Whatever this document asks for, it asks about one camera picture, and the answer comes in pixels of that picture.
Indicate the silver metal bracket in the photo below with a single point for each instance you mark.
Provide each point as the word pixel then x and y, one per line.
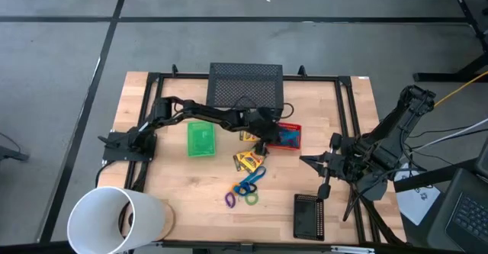
pixel 352 249

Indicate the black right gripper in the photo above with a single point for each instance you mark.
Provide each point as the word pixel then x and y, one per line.
pixel 339 162

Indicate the red plastic basket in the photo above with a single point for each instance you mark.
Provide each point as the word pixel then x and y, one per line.
pixel 293 124

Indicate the green plastic basket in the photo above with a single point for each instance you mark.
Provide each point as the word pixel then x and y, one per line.
pixel 201 139

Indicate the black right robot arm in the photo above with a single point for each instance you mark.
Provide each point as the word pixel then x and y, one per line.
pixel 396 132

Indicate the white flat box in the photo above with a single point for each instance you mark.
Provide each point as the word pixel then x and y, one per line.
pixel 415 204

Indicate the black mesh metal shelf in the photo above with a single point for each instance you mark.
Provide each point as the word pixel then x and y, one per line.
pixel 244 82

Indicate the black plastic basket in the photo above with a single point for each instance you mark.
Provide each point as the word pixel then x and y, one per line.
pixel 309 217

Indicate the black desk leg frame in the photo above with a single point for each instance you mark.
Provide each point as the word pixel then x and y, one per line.
pixel 438 77

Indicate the round wooden lamp base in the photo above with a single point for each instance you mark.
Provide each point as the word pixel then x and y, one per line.
pixel 170 219

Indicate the black metal table frame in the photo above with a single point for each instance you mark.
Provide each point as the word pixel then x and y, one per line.
pixel 183 77

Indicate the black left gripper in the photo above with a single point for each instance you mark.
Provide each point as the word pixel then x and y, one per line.
pixel 265 126

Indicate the black laptop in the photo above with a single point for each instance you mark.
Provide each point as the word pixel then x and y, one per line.
pixel 469 216

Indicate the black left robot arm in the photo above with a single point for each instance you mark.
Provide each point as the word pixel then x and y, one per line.
pixel 206 113

